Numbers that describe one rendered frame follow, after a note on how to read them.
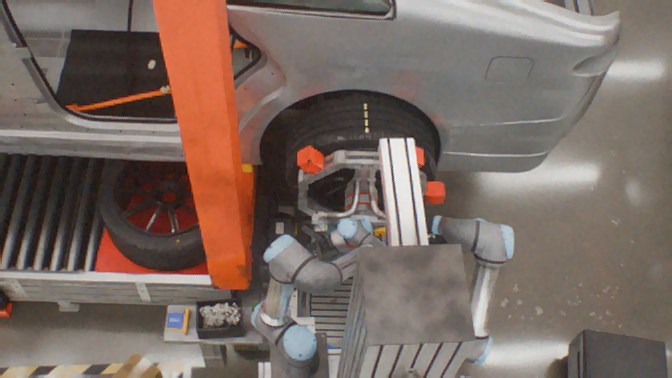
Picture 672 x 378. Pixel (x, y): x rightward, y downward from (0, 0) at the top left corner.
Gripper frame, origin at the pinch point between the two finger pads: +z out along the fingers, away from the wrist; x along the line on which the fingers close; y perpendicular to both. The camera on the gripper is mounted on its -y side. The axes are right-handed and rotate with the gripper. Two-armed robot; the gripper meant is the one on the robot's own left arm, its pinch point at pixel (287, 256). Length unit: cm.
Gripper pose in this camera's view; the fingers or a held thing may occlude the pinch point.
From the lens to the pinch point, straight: 296.7
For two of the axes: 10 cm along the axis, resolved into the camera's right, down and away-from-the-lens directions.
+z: -8.8, 4.2, 2.2
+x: 2.3, -0.2, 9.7
